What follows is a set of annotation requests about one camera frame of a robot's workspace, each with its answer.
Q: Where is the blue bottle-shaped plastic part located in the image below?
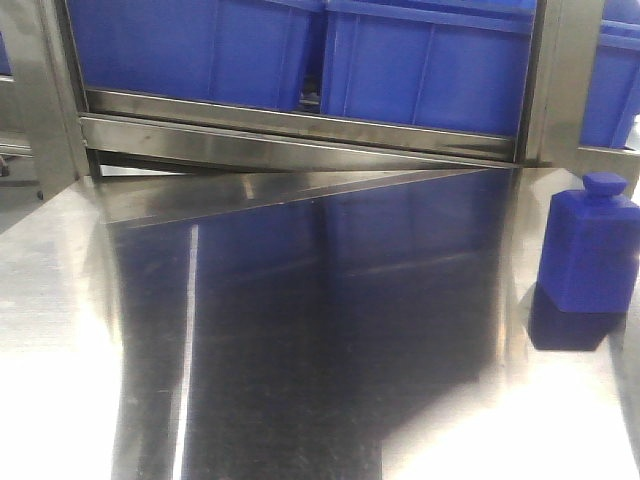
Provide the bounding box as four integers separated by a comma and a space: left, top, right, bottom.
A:
537, 172, 639, 314

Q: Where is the stainless steel shelf rack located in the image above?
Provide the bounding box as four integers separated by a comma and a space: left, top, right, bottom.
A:
0, 0, 640, 231

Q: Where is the blue plastic bin left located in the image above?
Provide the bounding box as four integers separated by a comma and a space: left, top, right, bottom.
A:
67, 1, 324, 111

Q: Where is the blue plastic bin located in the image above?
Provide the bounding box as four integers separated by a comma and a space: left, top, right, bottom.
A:
320, 1, 533, 136
67, 1, 324, 111

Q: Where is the blue plastic bin right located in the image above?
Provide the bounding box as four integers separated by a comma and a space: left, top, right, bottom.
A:
320, 1, 533, 136

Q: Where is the blue bin far right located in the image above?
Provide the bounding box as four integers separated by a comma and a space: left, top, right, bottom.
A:
580, 1, 639, 149

